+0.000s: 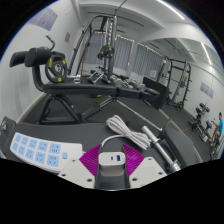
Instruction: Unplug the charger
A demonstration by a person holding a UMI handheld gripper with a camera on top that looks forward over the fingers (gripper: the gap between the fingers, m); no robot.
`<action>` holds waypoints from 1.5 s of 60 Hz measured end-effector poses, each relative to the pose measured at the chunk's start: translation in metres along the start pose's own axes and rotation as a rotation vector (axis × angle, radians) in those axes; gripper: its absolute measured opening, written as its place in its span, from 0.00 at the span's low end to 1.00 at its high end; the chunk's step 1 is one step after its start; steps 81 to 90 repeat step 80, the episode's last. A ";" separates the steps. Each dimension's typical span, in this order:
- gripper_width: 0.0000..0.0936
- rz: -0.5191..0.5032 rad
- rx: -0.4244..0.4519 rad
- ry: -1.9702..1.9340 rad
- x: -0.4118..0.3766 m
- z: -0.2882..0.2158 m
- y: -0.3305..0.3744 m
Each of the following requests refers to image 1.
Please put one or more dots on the small purple wall poster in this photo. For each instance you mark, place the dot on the small purple wall poster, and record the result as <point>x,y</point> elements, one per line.
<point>206,90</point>

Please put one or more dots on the white charger block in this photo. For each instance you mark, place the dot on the white charger block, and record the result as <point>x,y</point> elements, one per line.
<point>111,163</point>

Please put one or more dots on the black roller pad weight bench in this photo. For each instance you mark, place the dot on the black roller pad weight bench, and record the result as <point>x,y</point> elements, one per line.
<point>76,88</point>

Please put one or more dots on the black bench seat pad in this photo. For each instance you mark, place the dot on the black bench seat pad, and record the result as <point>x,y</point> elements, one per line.
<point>8,138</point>

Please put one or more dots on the grey window curtain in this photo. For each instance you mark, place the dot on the grey window curtain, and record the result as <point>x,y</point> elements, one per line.
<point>123,53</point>
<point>146,61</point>

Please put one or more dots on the black dumbbell rack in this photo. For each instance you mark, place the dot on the black dumbbell rack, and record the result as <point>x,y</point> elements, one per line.
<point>200,118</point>

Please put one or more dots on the grey dumbbell group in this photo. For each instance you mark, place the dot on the grey dumbbell group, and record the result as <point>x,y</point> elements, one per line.
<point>126,82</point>

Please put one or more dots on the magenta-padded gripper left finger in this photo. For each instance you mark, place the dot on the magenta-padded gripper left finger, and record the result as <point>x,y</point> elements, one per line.
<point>90,161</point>

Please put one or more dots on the small black yellow weight plate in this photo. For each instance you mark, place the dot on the small black yellow weight plate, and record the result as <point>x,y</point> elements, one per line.
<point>106,52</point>

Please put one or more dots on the ceiling light strip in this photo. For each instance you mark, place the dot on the ceiling light strip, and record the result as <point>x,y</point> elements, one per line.
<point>206,53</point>
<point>170,9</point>

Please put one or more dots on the person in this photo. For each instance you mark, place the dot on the person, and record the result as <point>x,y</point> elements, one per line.
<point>219,128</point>

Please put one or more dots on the black squat rack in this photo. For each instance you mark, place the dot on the black squat rack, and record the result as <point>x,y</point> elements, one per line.
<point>186,83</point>

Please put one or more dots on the white power strip blue sockets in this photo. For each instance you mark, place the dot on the white power strip blue sockets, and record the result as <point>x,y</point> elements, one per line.
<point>40,151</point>

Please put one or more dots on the black rectangular box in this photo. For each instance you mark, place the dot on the black rectangular box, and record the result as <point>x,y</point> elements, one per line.
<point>155,91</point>

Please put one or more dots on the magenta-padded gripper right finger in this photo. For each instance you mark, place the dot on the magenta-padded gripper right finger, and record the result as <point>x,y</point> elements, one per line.
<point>135,160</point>

